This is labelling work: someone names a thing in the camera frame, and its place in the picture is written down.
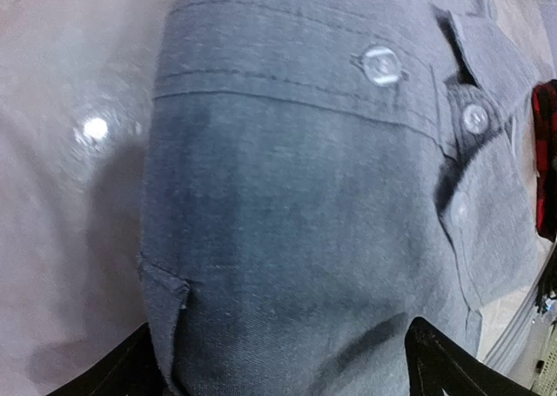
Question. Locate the red black plaid shirt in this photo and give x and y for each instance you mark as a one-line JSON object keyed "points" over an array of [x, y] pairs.
{"points": [[544, 113]]}

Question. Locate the front aluminium rail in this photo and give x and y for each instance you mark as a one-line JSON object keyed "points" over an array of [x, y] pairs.
{"points": [[525, 352]]}

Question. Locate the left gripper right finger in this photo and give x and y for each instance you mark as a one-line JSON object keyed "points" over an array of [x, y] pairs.
{"points": [[438, 366]]}

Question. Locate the grey long sleeve shirt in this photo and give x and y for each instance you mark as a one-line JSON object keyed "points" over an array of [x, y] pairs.
{"points": [[319, 174]]}

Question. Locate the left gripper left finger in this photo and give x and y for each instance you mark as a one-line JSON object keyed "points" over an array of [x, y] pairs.
{"points": [[130, 369]]}

